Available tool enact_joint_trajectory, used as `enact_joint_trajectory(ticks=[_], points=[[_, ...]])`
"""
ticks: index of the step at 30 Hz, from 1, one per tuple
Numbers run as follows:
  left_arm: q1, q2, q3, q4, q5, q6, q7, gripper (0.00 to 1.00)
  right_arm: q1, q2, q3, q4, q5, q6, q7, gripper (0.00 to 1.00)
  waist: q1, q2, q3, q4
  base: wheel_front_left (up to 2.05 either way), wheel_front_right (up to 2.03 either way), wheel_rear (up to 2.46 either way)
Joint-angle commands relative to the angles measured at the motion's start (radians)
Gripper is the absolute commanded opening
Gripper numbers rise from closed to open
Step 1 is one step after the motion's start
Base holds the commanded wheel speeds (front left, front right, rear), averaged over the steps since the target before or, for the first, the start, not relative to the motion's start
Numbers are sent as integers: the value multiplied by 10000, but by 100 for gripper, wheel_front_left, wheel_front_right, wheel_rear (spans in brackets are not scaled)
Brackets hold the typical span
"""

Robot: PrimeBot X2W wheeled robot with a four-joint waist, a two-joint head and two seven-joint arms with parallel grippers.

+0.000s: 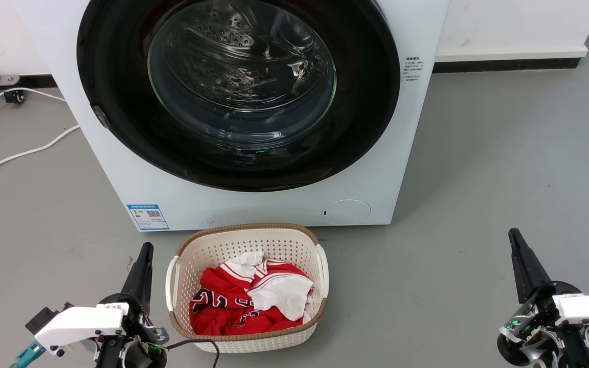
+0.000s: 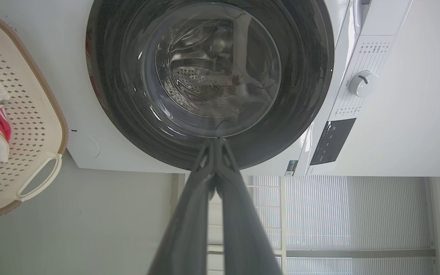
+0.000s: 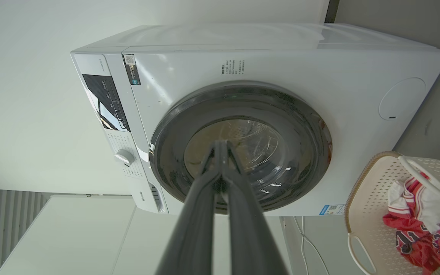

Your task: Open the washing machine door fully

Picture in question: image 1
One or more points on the black round glass washer door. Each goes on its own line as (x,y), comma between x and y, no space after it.
(366,102)

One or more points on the white text sticker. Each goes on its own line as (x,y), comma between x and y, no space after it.
(412,69)

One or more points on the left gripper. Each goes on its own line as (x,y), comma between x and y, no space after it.
(80,322)

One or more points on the cream perforated laundry basket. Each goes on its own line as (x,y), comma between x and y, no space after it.
(223,245)

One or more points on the round white filter cover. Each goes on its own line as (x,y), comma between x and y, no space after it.
(346,212)

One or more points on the small black plug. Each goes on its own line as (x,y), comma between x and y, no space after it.
(14,96)

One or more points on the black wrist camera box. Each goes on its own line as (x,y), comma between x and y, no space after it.
(39,322)

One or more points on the red and white jersey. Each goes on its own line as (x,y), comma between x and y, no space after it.
(223,306)

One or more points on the teal connector piece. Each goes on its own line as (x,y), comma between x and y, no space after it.
(27,355)

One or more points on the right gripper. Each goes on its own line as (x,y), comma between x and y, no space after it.
(581,312)

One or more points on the blue energy label sticker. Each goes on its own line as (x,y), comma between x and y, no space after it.
(147,217)

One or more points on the steel washer drum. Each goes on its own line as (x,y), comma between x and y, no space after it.
(233,36)

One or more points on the white front-load washing machine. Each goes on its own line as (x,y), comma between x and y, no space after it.
(274,204)

